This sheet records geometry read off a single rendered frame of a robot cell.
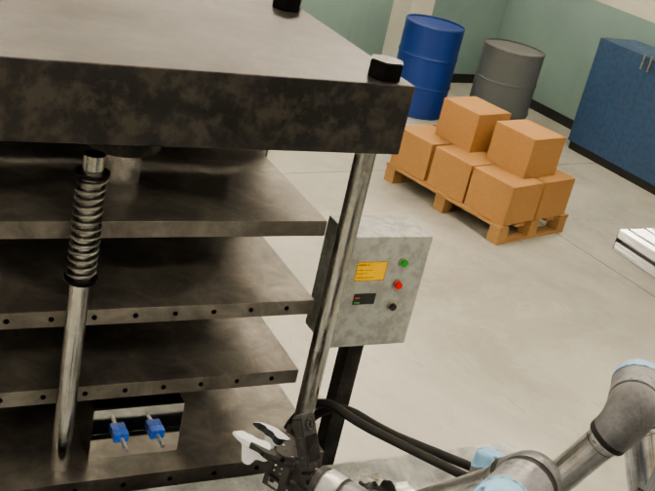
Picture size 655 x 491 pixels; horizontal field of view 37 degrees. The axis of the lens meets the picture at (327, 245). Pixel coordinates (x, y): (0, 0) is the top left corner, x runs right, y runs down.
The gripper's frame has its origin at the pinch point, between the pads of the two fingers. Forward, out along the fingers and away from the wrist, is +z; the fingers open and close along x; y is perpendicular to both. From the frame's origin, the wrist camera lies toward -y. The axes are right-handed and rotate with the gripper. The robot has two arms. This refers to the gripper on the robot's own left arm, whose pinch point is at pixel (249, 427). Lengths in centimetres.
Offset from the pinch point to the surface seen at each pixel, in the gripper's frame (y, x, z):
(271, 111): -52, 47, 47
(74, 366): 29, 25, 72
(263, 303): 7, 72, 49
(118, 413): 46, 42, 67
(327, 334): 13, 87, 33
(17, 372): 39, 22, 90
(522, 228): 68, 532, 132
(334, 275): -7, 83, 35
